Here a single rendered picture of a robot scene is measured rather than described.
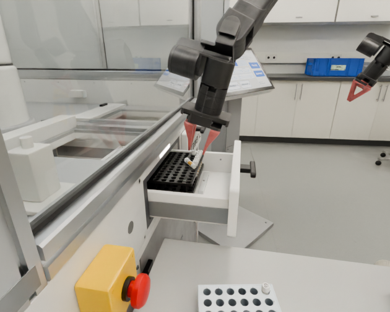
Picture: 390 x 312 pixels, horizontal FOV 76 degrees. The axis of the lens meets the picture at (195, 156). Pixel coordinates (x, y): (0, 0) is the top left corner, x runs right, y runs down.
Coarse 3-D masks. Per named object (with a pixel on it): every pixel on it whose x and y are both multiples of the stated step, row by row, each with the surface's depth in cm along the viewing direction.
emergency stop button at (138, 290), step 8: (136, 280) 30; (144, 280) 31; (128, 288) 31; (136, 288) 30; (144, 288) 30; (128, 296) 31; (136, 296) 29; (144, 296) 30; (136, 304) 29; (144, 304) 31
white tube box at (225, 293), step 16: (208, 288) 41; (224, 288) 40; (240, 288) 41; (256, 288) 40; (272, 288) 40; (208, 304) 39; (224, 304) 38; (240, 304) 38; (256, 304) 39; (272, 304) 39
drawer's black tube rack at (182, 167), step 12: (168, 156) 67; (180, 156) 67; (192, 156) 67; (168, 168) 59; (180, 168) 59; (156, 180) 55; (168, 180) 54; (180, 180) 54; (180, 192) 55; (192, 192) 55
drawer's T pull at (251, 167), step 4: (240, 164) 59; (244, 164) 59; (252, 164) 59; (240, 168) 57; (244, 168) 57; (248, 168) 57; (252, 168) 56; (240, 172) 57; (244, 172) 57; (248, 172) 57; (252, 172) 55; (252, 176) 55
